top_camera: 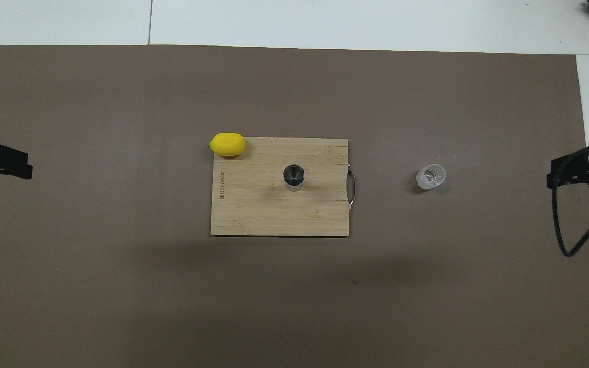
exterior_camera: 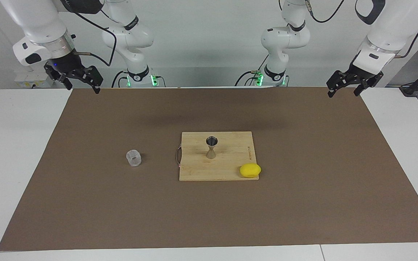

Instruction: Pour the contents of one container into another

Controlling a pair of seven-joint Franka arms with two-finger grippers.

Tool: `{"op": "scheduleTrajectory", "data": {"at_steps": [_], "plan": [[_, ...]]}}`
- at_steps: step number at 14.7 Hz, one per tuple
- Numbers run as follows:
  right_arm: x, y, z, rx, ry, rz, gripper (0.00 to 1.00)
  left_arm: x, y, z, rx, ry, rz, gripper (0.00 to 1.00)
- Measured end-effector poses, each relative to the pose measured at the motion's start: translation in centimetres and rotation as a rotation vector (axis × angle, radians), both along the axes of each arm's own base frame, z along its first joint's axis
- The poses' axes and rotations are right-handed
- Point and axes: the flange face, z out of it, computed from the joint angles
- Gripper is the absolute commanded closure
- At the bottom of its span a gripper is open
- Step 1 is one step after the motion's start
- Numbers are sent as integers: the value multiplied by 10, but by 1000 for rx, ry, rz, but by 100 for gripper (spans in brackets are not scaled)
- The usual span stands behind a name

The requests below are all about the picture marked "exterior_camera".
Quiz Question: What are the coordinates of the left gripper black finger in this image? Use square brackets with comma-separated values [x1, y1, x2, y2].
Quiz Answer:
[327, 71, 351, 98]
[354, 70, 384, 97]

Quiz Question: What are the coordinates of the bamboo cutting board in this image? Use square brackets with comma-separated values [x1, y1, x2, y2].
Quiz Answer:
[176, 131, 259, 182]

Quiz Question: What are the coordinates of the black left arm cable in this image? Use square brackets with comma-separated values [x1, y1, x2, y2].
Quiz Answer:
[305, 0, 418, 59]

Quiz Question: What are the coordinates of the yellow lemon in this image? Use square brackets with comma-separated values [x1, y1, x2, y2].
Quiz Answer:
[239, 163, 262, 178]

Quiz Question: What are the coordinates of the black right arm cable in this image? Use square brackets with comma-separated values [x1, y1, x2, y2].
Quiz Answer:
[72, 7, 117, 67]

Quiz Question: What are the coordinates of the black base cable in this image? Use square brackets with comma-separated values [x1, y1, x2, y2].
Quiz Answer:
[112, 70, 128, 88]
[235, 54, 269, 87]

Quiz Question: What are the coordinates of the brown table mat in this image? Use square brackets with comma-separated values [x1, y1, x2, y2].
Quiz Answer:
[0, 86, 418, 252]

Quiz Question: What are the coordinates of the clear glass cup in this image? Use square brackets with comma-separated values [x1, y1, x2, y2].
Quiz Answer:
[126, 149, 142, 167]

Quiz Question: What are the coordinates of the steel jigger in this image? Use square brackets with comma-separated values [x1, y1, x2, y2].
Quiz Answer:
[205, 136, 220, 160]

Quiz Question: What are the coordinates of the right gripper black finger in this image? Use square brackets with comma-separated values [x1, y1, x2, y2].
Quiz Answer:
[44, 63, 74, 91]
[76, 65, 104, 94]

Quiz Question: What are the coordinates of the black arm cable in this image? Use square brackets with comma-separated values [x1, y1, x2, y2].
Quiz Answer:
[72, 7, 117, 67]
[305, 0, 418, 59]

